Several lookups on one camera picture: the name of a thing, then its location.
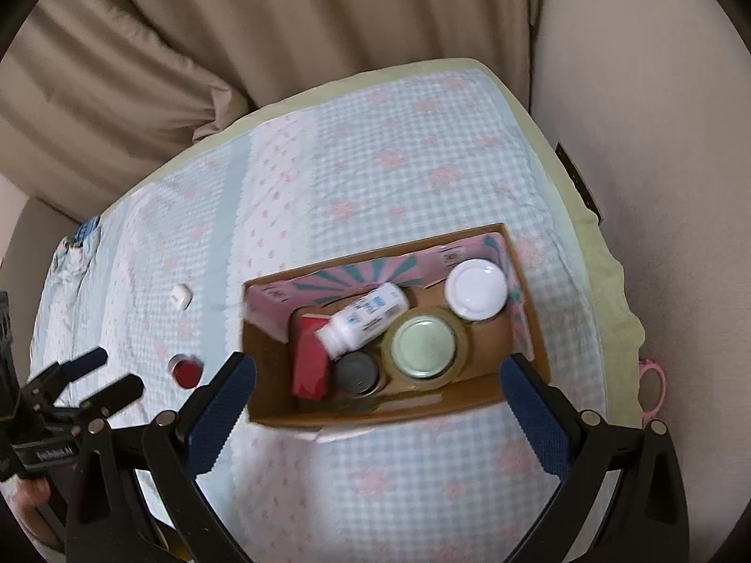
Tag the white-lid green jar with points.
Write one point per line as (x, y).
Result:
(475, 288)

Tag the pale green bed sheet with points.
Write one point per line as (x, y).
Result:
(610, 281)

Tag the dark bed frame edge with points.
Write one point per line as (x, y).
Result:
(578, 179)

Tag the grey headboard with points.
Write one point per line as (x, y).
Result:
(35, 229)

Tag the person's left hand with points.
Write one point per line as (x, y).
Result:
(32, 489)

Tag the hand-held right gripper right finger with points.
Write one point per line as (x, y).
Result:
(534, 416)

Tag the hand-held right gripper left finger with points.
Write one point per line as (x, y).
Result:
(220, 416)

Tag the pale green lid jar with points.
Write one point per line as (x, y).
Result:
(423, 346)

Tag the white pill bottle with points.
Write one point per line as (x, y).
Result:
(367, 316)

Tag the bunched light blue cloth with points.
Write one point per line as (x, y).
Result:
(70, 261)

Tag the blue package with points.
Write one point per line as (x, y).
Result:
(89, 229)

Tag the small black jar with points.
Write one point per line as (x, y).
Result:
(355, 372)

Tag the white earbuds case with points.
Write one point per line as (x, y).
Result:
(182, 295)

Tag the yellow tape roll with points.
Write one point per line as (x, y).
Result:
(466, 343)

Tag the beige curtain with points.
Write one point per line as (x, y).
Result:
(117, 99)
(352, 12)

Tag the small red round cap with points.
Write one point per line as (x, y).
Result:
(186, 370)

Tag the pink printed cardboard box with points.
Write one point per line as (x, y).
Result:
(281, 387)

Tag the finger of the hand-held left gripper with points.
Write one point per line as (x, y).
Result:
(85, 363)
(120, 393)

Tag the red box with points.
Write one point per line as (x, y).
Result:
(310, 363)

